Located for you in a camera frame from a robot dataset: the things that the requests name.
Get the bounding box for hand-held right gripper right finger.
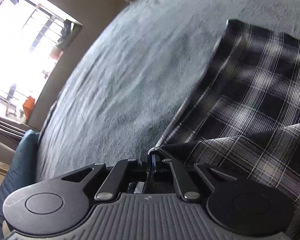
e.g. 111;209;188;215
151;155;237;202

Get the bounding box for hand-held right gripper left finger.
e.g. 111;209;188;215
61;150;150;202

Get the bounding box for black white plaid pants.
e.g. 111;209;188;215
134;19;300;239

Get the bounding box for teal duvet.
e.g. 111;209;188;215
0;129;40;230

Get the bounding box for small orange object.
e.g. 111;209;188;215
22;95;36;119

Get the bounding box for grey curtain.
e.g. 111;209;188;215
0;115;28;145

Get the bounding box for dark hanging garment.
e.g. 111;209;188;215
56;20;74;48

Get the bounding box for window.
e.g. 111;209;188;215
0;0;83;120

